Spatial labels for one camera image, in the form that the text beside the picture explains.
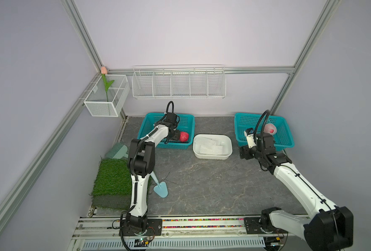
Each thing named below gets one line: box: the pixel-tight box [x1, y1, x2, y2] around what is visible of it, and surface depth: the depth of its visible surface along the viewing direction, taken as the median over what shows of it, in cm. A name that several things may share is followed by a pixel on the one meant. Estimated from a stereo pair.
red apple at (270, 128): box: [263, 123, 277, 136], surface depth 104 cm
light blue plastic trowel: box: [149, 170, 169, 199], surface depth 88 cm
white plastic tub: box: [192, 133, 234, 161], surface depth 98 cm
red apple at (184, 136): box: [179, 131, 190, 143], surface depth 104 cm
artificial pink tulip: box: [100, 66, 115, 102], surface depth 91 cm
